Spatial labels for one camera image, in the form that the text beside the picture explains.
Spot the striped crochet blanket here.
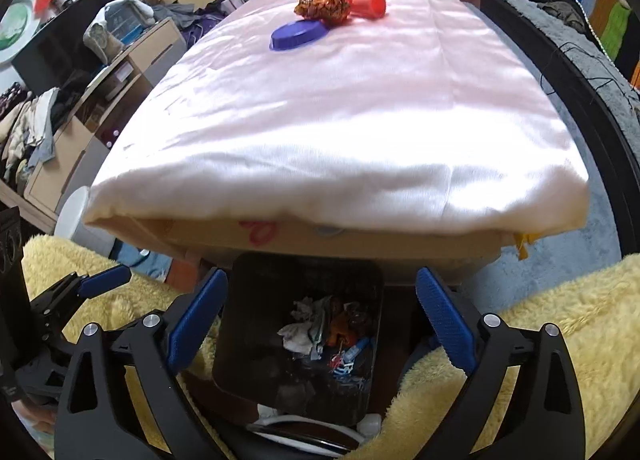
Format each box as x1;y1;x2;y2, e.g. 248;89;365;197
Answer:
577;0;640;88

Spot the purple plastic lid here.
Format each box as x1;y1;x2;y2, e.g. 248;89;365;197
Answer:
270;20;329;52

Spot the red plastic cup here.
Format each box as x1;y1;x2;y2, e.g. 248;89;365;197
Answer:
347;0;386;20

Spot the purple bag on floor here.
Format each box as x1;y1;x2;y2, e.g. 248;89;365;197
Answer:
180;14;224;48

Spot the black sofa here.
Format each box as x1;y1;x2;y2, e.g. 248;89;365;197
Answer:
480;0;639;256

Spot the grey sofa throw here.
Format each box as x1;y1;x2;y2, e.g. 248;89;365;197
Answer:
503;0;639;152

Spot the round lotus wall picture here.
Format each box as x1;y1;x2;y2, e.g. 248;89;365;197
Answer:
0;0;40;64

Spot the pile of clothes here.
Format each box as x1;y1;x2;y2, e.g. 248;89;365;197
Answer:
1;83;67;196

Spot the yellow fluffy rug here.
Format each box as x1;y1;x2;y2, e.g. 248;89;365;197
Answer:
22;233;640;460

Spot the black trash bin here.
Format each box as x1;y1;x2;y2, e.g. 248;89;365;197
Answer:
213;253;383;425

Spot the black television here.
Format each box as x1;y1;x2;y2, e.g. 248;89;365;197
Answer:
12;0;115;95

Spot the white paper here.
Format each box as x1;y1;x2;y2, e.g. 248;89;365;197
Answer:
277;298;326;360

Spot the white round trash can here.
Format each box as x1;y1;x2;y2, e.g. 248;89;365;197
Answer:
54;186;115;258

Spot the pink satin table cloth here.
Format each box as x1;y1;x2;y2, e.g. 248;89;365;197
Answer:
85;0;589;236

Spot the blue white small tube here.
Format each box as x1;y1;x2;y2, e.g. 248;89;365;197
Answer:
341;338;369;364

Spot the wooden tv cabinet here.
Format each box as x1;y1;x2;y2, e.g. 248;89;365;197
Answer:
1;18;186;234

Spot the red orange wrapper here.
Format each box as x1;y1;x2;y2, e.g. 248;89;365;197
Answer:
294;0;352;26

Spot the orange paper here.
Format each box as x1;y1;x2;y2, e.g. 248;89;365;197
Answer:
326;310;357;347

